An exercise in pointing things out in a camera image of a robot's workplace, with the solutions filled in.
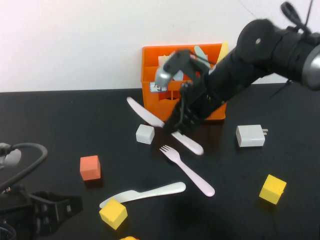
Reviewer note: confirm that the yellow foam cube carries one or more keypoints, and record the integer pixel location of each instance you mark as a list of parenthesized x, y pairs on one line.
[(272, 190), (113, 214)]

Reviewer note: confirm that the white power adapter plug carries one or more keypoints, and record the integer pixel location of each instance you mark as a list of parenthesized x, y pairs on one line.
[(250, 136)]

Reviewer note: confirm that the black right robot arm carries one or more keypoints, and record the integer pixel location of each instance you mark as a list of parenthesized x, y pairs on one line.
[(250, 50)]

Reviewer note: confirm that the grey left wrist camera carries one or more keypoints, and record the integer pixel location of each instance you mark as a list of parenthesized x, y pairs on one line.
[(11, 158)]

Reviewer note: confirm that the white plastic knife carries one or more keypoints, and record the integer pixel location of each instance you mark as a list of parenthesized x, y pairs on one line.
[(155, 192)]

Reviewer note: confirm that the orange plastic cutlery holder crate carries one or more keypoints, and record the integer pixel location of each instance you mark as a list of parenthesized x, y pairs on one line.
[(150, 72)]

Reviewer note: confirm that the white fork character label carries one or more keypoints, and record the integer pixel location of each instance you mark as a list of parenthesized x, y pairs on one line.
[(184, 85)]

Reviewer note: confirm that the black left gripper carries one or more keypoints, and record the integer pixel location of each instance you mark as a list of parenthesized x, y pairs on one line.
[(15, 215)]

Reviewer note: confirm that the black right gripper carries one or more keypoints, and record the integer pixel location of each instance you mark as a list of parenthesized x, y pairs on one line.
[(202, 100)]

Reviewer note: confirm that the light blue plastic knife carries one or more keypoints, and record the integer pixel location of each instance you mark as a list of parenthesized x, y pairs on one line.
[(200, 53)]

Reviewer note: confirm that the yellow rubber duck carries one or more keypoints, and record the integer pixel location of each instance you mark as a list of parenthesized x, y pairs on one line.
[(128, 238)]

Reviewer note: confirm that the white foam cube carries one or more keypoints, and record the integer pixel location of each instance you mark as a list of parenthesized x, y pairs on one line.
[(145, 134)]

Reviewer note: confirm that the white spoon character label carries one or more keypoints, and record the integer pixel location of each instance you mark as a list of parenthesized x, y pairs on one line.
[(156, 88)]

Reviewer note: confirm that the pink plastic fork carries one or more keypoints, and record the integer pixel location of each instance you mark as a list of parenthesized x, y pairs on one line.
[(190, 173)]

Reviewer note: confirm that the yellow plastic fork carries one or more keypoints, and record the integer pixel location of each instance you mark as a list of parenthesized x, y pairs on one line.
[(166, 56)]

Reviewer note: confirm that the yellow plastic knife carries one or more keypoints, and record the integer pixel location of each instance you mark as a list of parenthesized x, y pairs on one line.
[(223, 52)]

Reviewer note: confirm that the pink plastic knife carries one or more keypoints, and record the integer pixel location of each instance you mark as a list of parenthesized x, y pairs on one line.
[(142, 112)]

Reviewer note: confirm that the salmon orange foam cube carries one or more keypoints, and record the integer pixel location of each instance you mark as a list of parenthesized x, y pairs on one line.
[(90, 167)]

